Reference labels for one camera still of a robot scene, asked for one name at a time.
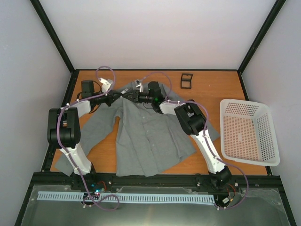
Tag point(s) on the light blue slotted cable duct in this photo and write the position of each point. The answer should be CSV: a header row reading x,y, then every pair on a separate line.
x,y
202,199

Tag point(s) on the white plastic perforated basket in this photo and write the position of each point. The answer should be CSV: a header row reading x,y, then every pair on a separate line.
x,y
247,133

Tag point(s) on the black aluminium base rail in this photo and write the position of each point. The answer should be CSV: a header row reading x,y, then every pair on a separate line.
x,y
199,183

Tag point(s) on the black frame post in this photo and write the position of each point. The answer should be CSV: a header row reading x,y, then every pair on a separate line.
x,y
276,8
52,33

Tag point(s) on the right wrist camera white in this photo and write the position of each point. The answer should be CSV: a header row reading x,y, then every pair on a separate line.
x,y
139,85

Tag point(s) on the left black frame post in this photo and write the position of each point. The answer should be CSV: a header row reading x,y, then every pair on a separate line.
x,y
52,33

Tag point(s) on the metal base plate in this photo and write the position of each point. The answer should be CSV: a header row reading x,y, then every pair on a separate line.
x,y
256,207

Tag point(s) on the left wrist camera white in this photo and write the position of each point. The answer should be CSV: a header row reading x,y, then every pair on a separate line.
x,y
106,85

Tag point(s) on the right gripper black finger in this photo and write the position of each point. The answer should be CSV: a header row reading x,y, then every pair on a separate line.
x,y
129,97
127,92

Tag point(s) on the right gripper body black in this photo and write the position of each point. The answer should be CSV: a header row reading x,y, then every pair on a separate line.
x,y
136,92

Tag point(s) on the black brooch box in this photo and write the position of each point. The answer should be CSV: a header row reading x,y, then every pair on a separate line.
x,y
186,81

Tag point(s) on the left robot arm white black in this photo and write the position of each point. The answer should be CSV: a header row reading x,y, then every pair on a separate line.
x,y
64,128

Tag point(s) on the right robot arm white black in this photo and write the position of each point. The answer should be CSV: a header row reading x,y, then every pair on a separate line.
x,y
193,123

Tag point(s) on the grey button-up shirt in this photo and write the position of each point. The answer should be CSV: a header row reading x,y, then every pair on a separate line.
x,y
147,143

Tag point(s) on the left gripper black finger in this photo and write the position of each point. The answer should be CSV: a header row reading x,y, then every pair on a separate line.
x,y
114,93
116,100

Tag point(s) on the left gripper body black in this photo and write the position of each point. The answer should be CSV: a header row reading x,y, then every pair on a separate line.
x,y
109,98

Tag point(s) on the right black frame post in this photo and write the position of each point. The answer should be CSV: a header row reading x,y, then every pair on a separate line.
x,y
276,8

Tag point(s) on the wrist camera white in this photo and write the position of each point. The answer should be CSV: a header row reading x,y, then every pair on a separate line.
x,y
106,85
139,85

